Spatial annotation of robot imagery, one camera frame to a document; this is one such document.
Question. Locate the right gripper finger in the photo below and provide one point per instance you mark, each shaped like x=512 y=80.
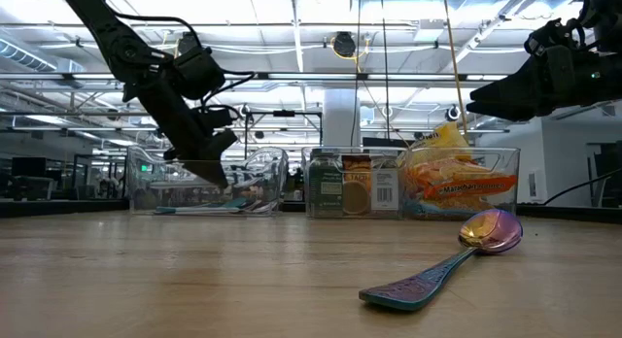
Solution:
x=510 y=88
x=510 y=111

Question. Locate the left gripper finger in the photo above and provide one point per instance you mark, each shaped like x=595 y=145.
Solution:
x=209 y=170

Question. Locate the yellow red ramen packet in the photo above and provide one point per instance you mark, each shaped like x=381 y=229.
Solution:
x=444 y=136

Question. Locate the orange ramen packet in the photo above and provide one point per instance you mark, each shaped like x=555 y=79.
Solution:
x=466 y=186

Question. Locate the green label oregano jar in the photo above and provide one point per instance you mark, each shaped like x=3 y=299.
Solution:
x=325 y=182

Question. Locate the blue yellow ramen packet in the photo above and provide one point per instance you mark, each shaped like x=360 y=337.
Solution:
x=427 y=211

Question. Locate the white label spice jar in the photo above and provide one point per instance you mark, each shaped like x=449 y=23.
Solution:
x=385 y=192

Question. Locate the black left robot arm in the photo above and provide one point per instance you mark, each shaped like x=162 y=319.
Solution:
x=126 y=51

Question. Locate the clear plastic bin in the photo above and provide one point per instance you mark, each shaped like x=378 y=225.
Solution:
x=510 y=207
x=389 y=158
x=146 y=192

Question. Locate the white building column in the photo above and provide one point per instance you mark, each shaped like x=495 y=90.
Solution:
x=340 y=114

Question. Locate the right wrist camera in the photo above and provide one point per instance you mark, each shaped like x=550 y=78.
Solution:
x=549 y=37

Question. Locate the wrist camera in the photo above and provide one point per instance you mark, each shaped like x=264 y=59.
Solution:
x=549 y=37
x=199 y=73

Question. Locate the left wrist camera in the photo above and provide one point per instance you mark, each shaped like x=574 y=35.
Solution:
x=199 y=73

